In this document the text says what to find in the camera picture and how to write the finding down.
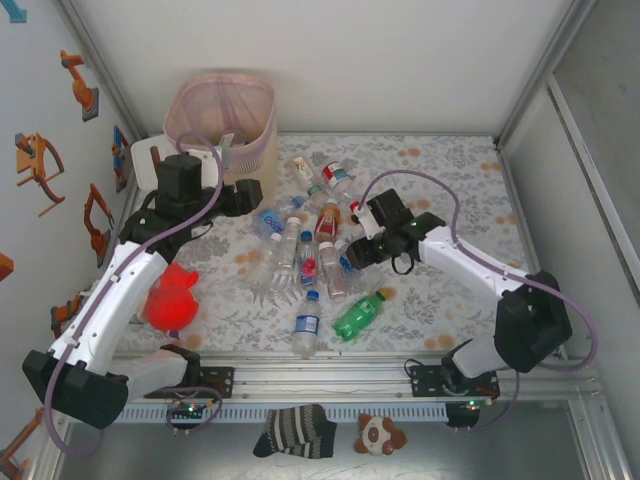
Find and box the white cap bottle blue label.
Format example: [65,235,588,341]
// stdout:
[333,238,357,276]

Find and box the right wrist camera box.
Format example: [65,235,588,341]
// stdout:
[349,201,385,242]

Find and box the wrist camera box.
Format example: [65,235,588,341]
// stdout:
[349,201,385,242]
[178,133,234,174]

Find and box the perforated cable tray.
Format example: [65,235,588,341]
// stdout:
[119,403,449,424]

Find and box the orange red label bottle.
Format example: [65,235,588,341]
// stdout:
[313,198,343,239]

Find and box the pink bin liner bag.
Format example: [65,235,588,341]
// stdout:
[163,69,279,174]

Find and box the blue cap bottle flower label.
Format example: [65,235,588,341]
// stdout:
[295,230,324,289]

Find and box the green plastic bottle yellow cap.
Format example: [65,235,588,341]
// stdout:
[332,287,396,344]

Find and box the aluminium frame post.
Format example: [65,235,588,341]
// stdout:
[55,0,149,142]
[493,0,600,151]

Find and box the pinkish bottle white cap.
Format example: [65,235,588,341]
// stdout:
[318,240,349,300]

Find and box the beige ribbed plastic bin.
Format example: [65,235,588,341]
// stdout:
[163,69,279,204]

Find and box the black white striped sock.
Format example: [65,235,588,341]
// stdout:
[252,403,339,460]

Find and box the orange chair shaped sticker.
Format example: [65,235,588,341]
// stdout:
[13,132,66,217]

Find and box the brown white plush toy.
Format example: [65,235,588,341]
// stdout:
[356,412,409,459]

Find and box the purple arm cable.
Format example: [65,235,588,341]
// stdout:
[43,131,225,459]
[358,168,600,434]

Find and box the white tissue box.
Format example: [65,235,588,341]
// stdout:
[129,137,171,194]

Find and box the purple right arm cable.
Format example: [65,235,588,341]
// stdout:
[358,168,600,434]

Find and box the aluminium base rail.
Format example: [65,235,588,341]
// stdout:
[49,349,601,401]

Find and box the clear bottle red white label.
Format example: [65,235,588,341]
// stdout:
[319,160,364,212]

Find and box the clear bottle white cap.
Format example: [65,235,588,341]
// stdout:
[248,231,285,296]
[277,214,302,276]

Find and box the crushed clear bottle blue label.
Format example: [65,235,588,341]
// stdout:
[255,194,307,237]

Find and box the blue orange wall sticker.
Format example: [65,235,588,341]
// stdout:
[110,124,132,194]

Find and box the clear bottle orange white label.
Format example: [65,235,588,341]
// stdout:
[292,155,329,209]

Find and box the red plastic toy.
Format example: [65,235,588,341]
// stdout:
[144,263,201,332]

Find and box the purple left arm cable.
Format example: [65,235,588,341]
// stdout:
[43,131,225,459]

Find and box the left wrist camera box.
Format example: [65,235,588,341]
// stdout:
[178,133,234,174]

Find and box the floral table cloth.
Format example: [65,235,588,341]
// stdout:
[97,132,566,354]

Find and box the tall blue cap water bottle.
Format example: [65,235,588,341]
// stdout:
[290,289,323,359]

